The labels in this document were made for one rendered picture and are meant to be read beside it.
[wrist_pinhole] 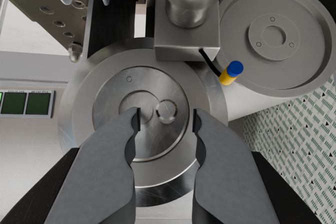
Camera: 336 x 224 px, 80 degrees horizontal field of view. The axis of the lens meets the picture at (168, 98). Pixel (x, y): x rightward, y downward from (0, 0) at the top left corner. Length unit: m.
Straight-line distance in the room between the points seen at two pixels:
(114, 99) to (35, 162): 0.45
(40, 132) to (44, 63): 3.01
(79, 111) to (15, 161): 0.45
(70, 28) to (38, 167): 0.33
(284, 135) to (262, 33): 0.15
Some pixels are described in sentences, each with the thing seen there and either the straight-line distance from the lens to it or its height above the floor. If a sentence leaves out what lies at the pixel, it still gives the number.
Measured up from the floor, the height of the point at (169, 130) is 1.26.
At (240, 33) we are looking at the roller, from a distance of 0.21.
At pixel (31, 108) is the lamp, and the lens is 0.60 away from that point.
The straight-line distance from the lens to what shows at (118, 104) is 0.16.
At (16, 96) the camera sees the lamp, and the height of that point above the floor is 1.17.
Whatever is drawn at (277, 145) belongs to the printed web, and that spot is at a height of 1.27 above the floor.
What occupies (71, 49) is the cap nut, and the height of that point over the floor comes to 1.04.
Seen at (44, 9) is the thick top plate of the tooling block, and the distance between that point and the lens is 0.49.
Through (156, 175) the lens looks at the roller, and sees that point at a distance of 0.17.
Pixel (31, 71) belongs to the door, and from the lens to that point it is 3.60.
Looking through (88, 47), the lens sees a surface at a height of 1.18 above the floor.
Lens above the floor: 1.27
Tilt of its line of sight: 13 degrees down
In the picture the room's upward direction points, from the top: 179 degrees counter-clockwise
